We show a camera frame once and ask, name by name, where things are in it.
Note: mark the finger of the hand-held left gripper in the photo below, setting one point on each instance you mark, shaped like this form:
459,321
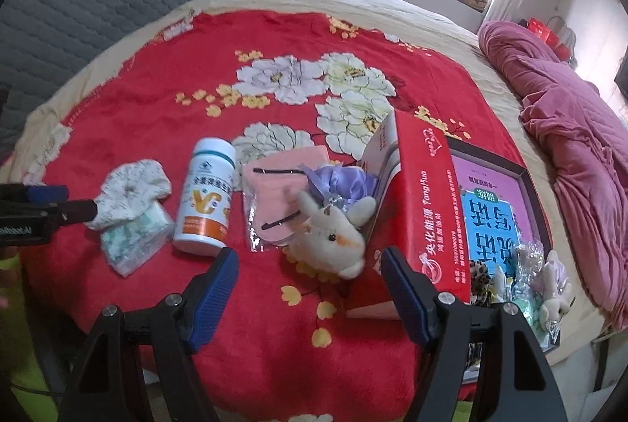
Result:
49,194
73,212

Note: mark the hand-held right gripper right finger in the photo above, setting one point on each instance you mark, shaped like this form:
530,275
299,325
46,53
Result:
407,299

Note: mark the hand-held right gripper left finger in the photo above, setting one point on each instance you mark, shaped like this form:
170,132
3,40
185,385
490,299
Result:
213,299

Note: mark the white floral scrunchie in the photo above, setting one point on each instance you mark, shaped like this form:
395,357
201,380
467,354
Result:
132,189

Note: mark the leopard print scrunchie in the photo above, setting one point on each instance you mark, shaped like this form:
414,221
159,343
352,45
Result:
480,279

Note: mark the beige plush rabbit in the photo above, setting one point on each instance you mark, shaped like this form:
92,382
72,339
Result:
326,238

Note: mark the dark box with pink print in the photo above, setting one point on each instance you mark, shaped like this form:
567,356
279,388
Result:
495,206

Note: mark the small plush rabbit purple ears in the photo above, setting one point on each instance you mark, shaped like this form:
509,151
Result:
552,294

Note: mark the green tissue packet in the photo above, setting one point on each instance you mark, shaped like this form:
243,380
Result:
132,240

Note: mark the red carton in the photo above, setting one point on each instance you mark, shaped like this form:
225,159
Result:
422,206

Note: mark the white pill bottle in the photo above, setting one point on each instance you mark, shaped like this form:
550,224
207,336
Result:
206,201

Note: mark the pink pouch in plastic bag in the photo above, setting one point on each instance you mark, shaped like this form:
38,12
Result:
274,196

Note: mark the clear bag of candies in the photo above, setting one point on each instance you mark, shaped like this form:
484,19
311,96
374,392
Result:
525,270

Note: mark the purple scrunchie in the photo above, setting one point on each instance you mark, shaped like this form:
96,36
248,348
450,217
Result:
343,186

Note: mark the red floral blanket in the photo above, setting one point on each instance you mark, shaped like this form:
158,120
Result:
245,118

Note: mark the pink quilt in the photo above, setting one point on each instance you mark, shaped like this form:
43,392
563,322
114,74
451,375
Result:
574,127

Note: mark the red bags on table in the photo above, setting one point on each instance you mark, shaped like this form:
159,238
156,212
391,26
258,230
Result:
547,34

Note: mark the black wall television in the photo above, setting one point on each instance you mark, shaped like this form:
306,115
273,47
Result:
622,81

